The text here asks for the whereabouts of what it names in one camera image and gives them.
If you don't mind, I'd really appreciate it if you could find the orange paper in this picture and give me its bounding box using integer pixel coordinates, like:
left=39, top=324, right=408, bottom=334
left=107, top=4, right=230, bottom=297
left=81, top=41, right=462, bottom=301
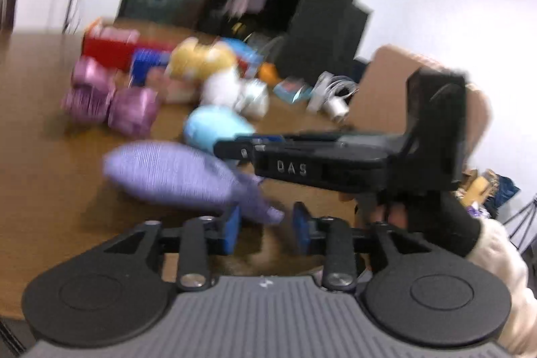
left=257, top=63, right=282, bottom=87

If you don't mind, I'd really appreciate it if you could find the cardboard box with orange rim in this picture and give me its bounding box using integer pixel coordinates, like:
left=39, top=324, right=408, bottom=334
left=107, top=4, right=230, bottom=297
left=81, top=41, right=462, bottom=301
left=81, top=17, right=222, bottom=72

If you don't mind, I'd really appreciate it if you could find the right hand black glove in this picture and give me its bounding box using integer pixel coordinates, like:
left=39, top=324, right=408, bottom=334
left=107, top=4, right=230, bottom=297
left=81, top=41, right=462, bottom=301
left=338, top=189, right=483, bottom=258

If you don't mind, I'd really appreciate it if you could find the cream sleeve right forearm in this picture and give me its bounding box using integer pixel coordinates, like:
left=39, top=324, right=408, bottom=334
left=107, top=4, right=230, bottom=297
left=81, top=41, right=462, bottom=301
left=466, top=218, right=537, bottom=357

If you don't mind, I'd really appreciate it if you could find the yellow plush toy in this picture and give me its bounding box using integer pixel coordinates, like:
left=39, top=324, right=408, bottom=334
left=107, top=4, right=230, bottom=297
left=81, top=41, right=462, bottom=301
left=165, top=37, right=239, bottom=83

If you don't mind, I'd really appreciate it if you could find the white charger with cable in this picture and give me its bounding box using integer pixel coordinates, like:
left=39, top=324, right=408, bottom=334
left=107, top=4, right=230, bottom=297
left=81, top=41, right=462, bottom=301
left=307, top=71, right=359, bottom=123

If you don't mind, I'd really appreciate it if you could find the tan box on table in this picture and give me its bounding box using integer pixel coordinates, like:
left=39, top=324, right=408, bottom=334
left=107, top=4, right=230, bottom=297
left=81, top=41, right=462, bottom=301
left=347, top=45, right=491, bottom=158

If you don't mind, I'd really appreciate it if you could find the small plastic wrapped packet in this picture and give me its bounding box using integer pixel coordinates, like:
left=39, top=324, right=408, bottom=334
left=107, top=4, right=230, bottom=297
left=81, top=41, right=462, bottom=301
left=273, top=76, right=312, bottom=104

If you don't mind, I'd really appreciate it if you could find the light blue plush toy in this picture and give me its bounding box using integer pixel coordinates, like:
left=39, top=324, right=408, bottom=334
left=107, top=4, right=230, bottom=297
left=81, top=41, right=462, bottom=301
left=182, top=105, right=256, bottom=154

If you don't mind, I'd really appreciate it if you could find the black speaker cabinet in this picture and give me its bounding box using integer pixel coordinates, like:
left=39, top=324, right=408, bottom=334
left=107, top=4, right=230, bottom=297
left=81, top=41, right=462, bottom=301
left=275, top=0, right=371, bottom=85

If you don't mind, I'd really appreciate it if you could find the pink layered sponge block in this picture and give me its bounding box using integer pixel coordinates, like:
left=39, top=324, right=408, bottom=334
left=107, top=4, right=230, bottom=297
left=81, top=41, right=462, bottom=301
left=146, top=66, right=199, bottom=104

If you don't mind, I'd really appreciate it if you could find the small blue tissue packet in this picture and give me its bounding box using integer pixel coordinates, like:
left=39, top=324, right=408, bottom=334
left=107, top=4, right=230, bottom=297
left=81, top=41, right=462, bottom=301
left=129, top=48, right=171, bottom=86

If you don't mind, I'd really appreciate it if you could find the pink fluffy scrunchie left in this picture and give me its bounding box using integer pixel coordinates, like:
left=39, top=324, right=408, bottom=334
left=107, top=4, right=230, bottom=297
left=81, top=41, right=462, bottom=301
left=62, top=56, right=116, bottom=124

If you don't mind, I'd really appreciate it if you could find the white plush ball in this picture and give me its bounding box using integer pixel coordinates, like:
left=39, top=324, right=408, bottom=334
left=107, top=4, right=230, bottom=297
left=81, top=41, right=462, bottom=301
left=200, top=69, right=270, bottom=120

